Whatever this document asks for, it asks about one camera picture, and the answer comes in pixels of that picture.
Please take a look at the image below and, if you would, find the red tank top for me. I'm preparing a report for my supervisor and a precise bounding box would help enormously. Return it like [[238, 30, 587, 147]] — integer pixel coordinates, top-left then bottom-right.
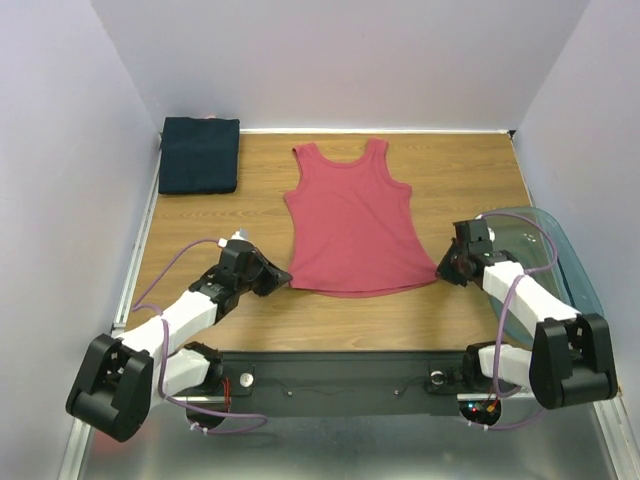
[[284, 138, 437, 298]]

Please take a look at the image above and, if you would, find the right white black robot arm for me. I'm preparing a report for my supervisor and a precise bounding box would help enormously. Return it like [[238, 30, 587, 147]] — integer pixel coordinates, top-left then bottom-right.
[[438, 214, 618, 410]]

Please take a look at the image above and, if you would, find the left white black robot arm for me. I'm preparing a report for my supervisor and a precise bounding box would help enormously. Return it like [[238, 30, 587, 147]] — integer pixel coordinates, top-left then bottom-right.
[[65, 235, 292, 442]]

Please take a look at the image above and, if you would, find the folded navy tank top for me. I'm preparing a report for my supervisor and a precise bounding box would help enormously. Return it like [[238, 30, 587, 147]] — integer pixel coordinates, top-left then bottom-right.
[[158, 117, 240, 195]]

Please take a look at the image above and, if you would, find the clear teal plastic bin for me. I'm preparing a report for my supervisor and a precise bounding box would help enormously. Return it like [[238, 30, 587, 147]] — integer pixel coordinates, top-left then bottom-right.
[[478, 207, 604, 320]]

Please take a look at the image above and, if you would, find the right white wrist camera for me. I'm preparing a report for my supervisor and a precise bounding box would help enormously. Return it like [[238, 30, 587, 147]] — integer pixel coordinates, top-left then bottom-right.
[[474, 214, 496, 243]]

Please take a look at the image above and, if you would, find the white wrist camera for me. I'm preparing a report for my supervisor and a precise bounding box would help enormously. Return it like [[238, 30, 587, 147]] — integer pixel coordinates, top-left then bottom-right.
[[217, 228, 249, 248], [474, 214, 496, 243]]

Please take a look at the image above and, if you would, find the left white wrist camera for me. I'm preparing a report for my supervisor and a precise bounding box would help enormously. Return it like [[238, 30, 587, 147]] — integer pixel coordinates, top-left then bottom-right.
[[217, 228, 249, 248]]

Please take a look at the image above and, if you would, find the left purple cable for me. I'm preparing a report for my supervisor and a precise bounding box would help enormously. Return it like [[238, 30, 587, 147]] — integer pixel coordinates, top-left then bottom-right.
[[132, 238, 269, 435]]

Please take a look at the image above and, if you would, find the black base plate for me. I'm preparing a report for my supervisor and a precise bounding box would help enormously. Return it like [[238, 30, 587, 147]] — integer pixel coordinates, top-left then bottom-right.
[[164, 351, 521, 419]]

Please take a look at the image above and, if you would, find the aluminium frame rail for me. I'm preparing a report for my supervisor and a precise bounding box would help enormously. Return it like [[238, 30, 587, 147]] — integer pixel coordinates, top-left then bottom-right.
[[58, 153, 161, 480]]

